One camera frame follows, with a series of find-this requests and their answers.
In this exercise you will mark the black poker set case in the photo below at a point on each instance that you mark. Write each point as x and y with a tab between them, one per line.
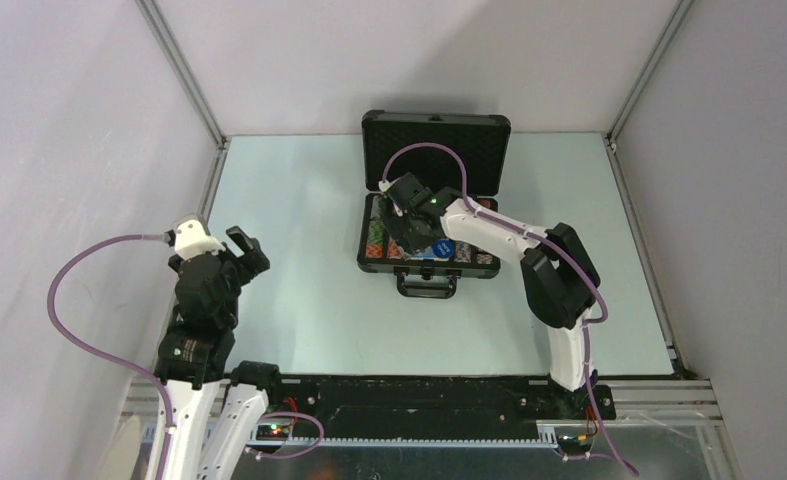
442	150

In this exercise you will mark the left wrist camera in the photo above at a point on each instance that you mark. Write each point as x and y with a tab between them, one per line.
190	237

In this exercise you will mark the blue round button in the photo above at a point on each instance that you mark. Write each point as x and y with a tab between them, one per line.
443	249

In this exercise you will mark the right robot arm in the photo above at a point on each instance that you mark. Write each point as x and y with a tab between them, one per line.
560	282

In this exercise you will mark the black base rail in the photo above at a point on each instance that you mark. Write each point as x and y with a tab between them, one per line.
438	408

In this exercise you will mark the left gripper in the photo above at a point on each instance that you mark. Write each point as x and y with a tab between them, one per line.
250	263

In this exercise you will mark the blue playing card box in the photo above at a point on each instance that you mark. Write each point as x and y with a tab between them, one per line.
430	254

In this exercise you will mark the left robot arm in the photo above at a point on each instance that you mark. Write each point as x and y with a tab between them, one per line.
208	412

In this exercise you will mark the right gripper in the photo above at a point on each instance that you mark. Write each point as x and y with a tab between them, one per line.
396	223

